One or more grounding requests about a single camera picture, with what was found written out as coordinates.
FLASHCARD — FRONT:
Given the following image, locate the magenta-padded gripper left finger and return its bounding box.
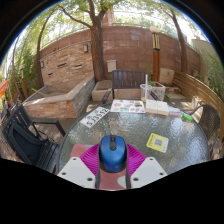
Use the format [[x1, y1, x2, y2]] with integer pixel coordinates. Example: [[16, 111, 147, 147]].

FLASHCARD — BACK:
[[56, 143, 101, 190]]

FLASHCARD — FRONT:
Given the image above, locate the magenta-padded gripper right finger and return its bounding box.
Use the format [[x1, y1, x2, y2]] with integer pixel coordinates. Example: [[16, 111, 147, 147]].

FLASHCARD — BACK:
[[125, 143, 168, 190]]

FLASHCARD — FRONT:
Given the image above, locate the blue and black computer mouse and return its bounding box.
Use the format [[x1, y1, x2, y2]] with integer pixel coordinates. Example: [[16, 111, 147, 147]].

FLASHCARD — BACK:
[[98, 134, 129, 174]]

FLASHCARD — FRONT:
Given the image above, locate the yellow square code card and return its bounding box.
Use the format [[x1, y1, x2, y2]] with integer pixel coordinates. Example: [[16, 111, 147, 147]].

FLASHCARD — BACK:
[[145, 132, 170, 154]]

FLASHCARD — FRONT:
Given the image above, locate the white lettered sign plate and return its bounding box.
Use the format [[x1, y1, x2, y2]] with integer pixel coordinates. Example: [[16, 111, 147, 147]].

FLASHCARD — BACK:
[[79, 106, 110, 130]]

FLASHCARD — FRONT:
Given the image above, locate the black slatted chair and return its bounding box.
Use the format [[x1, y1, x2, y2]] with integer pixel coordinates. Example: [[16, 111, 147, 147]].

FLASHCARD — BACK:
[[1, 103, 67, 174]]

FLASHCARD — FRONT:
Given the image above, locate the blue and white booklet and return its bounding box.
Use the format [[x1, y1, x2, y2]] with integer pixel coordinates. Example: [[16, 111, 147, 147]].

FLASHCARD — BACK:
[[168, 106, 184, 118]]

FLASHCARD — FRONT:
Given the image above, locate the green plastic bottle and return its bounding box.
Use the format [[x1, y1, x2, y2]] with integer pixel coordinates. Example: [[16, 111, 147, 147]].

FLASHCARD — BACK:
[[181, 112, 195, 123]]

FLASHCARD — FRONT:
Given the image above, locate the raised stone garden bed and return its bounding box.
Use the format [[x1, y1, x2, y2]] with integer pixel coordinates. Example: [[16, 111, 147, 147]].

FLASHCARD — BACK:
[[22, 75, 97, 120]]

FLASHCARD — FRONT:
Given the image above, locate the clear plastic cup with straw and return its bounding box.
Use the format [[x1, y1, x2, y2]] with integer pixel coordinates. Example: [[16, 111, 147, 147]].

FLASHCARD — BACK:
[[139, 73, 153, 103]]

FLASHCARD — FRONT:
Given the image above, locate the white square planter box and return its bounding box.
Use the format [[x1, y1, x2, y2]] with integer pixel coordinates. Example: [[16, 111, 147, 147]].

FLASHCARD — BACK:
[[148, 80, 167, 102]]

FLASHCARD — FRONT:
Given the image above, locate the brown wicker chair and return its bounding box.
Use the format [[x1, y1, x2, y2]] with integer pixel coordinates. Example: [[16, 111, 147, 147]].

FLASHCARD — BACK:
[[189, 103, 222, 158]]

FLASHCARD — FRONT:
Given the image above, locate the dark wooden slatted chair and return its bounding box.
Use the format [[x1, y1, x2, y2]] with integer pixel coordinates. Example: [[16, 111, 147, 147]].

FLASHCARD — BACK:
[[101, 69, 161, 104]]

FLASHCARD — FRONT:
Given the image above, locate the wooden slat fence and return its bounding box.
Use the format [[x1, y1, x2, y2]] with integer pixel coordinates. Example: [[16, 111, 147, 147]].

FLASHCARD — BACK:
[[172, 70, 224, 141]]

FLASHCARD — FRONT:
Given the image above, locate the beige stone slab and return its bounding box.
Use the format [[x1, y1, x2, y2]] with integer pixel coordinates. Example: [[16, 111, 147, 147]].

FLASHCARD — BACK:
[[158, 67, 176, 86]]

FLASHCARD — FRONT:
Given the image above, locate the thin leaning tree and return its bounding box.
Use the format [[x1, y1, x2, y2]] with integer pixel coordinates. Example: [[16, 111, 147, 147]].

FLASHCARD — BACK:
[[34, 13, 58, 89]]

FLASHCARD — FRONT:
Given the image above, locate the thick forked tree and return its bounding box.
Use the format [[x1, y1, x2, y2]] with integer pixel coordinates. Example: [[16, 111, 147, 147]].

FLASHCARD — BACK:
[[59, 0, 116, 83]]

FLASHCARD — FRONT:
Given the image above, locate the slim straight tree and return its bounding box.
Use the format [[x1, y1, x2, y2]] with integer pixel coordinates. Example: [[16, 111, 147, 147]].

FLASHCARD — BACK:
[[168, 8, 190, 74]]

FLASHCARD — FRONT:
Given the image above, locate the grey wall utility box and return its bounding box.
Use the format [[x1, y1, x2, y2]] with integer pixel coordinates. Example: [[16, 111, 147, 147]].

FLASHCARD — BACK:
[[106, 59, 118, 73]]

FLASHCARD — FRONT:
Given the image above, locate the wooden garden lamp post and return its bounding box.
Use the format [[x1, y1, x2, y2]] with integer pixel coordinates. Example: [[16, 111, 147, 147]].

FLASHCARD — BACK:
[[149, 25, 162, 83]]

